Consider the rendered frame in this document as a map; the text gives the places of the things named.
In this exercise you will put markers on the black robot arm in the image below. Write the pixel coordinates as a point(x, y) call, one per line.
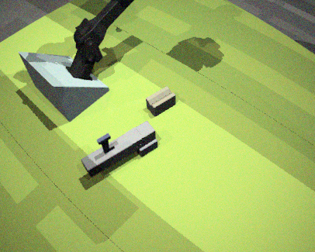
point(89, 35)

